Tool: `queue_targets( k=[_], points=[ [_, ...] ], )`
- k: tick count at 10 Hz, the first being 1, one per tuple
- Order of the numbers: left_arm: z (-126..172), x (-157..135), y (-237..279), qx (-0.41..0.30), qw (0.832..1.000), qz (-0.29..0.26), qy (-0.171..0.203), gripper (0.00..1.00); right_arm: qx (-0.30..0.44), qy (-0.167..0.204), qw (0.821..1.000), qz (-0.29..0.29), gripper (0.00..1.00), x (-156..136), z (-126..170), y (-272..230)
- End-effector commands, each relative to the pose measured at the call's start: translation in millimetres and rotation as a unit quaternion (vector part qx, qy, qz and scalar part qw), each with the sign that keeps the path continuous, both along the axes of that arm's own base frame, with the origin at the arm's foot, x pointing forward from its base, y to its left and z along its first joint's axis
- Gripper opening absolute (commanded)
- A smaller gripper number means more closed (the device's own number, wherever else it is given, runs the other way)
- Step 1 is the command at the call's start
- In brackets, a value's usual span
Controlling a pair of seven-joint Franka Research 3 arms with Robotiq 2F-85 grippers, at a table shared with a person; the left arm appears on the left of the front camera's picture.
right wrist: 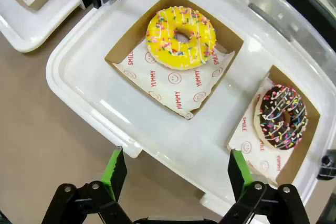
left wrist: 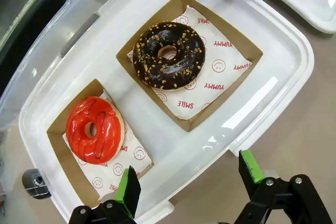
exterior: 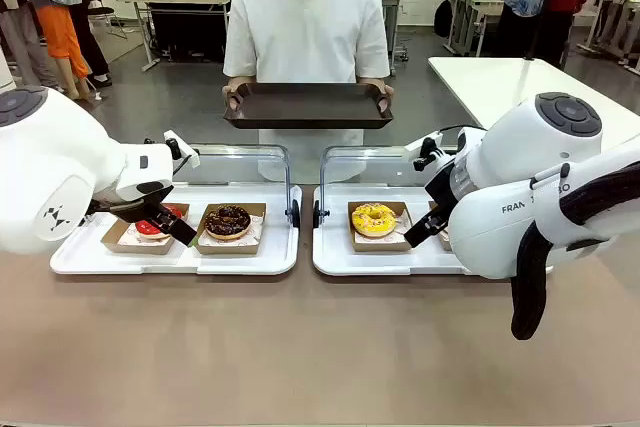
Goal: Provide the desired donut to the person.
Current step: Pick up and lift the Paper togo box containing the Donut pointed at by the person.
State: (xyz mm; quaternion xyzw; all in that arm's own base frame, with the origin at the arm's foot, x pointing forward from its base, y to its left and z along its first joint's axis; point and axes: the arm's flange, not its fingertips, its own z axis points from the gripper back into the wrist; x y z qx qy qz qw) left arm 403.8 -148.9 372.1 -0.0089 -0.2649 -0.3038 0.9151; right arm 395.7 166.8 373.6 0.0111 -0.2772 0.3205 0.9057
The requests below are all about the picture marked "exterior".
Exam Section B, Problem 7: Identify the white display tray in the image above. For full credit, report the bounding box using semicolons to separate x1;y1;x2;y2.
49;181;302;277
312;182;481;278

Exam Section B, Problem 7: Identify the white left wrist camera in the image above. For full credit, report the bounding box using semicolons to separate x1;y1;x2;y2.
163;130;202;169

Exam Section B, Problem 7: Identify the bystander with grey trousers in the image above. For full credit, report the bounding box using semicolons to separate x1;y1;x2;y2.
0;0;56;91

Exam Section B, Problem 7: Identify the brown cardboard donut box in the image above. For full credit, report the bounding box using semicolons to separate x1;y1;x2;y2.
101;202;192;255
192;202;268;256
347;200;417;254
427;200;454;252

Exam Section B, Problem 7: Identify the black cable sleeve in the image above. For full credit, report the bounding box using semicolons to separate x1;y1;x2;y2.
509;161;640;341

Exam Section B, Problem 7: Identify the dark brown serving tray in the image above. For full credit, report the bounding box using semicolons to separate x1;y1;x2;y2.
222;82;395;131

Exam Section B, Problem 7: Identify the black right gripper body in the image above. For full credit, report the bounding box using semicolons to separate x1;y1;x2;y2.
423;159;460;212

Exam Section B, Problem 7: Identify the chocolate sprinkled donut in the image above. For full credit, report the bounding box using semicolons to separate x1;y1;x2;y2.
204;204;253;242

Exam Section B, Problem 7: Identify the clear plastic display lid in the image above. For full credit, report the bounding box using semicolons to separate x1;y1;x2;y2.
172;143;302;229
313;144;454;229

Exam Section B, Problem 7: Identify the person's left hand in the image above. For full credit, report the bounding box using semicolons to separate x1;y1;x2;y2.
375;82;396;114

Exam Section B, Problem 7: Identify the person's right hand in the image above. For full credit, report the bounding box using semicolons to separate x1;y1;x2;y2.
221;85;242;114

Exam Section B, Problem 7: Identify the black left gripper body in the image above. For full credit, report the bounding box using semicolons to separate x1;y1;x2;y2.
87;180;175;221

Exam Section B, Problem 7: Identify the bystander in black trousers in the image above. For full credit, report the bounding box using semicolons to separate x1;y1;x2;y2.
68;0;113;88

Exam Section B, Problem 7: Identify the yellow sprinkled donut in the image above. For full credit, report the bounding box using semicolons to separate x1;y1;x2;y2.
350;201;398;239

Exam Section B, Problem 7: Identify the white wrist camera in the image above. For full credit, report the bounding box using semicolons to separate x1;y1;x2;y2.
404;130;447;171
163;130;202;169

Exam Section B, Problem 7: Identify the white table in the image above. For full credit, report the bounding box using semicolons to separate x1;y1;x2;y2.
427;55;640;132

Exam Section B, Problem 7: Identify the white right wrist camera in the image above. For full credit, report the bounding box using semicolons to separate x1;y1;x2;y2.
404;130;447;171

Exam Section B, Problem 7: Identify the red glazed donut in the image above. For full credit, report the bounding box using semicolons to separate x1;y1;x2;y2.
133;203;184;241

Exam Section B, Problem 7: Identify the white printed paper liner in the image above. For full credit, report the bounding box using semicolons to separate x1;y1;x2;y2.
199;213;266;247
352;209;414;244
117;226;174;247

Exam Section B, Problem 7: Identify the bystander with orange trousers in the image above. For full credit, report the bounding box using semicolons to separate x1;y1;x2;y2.
0;0;94;101

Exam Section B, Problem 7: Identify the person's white shirt torso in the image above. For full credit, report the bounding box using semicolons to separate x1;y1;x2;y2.
222;0;392;184

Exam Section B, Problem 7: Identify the black folding chair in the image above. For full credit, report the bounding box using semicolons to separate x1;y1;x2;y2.
81;0;129;41

